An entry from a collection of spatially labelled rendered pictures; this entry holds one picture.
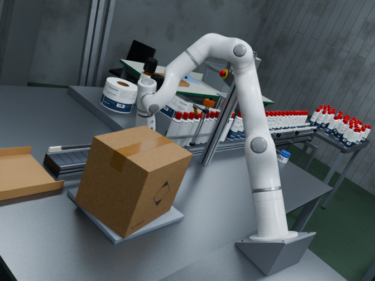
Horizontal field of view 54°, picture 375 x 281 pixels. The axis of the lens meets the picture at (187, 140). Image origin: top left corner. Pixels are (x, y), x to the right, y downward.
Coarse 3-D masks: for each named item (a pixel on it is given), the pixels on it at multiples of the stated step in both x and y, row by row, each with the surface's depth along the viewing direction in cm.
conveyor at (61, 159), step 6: (240, 138) 259; (204, 144) 223; (54, 156) 150; (60, 156) 151; (66, 156) 153; (72, 156) 155; (78, 156) 157; (84, 156) 159; (60, 162) 147; (66, 162) 149; (72, 162) 150; (78, 162) 152
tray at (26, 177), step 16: (0, 160) 142; (16, 160) 146; (32, 160) 150; (0, 176) 133; (16, 176) 137; (32, 176) 140; (48, 176) 144; (0, 192) 121; (16, 192) 126; (32, 192) 131
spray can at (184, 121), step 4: (184, 112) 196; (184, 116) 196; (188, 116) 196; (184, 120) 196; (180, 124) 197; (184, 124) 197; (180, 128) 197; (184, 128) 198; (180, 132) 198; (176, 140) 200; (180, 140) 202
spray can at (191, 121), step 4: (192, 112) 201; (192, 116) 200; (188, 120) 200; (192, 120) 201; (188, 124) 201; (192, 124) 202; (188, 128) 202; (184, 132) 202; (188, 132) 203; (184, 140) 205; (180, 144) 205; (184, 144) 206
